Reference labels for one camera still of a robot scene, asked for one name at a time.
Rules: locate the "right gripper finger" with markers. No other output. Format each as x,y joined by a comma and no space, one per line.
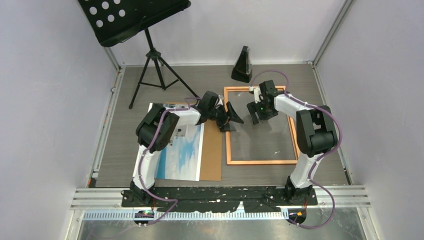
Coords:
269,113
253,112

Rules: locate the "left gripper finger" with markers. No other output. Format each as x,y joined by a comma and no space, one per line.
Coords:
232,115
227,127

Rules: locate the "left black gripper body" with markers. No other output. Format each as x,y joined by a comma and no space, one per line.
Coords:
220,116

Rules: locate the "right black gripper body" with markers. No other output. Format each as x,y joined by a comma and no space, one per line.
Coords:
261,106

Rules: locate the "clear acrylic sheet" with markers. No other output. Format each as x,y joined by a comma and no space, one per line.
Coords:
267,140

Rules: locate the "orange wooden picture frame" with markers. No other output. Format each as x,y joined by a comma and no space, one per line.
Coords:
293,134

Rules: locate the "brown cardboard backing board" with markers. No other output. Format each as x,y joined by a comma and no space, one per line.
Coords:
212,149

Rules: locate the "building and sky photo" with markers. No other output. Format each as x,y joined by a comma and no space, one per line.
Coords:
170,144

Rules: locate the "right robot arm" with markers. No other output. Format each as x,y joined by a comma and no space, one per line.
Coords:
316,133

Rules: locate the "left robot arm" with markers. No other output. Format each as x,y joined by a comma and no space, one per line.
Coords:
156,131

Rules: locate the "black metronome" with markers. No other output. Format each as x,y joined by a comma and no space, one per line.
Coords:
242,70

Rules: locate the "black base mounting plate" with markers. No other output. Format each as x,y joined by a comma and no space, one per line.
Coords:
215,199

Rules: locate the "black music stand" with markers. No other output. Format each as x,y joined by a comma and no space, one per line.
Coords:
116,21

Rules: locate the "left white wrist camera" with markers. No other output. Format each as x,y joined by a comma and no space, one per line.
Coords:
220,100

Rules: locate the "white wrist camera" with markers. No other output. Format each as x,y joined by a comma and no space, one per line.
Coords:
256,91
220,100

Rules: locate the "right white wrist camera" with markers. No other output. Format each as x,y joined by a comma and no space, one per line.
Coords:
256,91

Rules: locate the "white slotted cable duct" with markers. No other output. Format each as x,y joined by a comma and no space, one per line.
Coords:
126,215

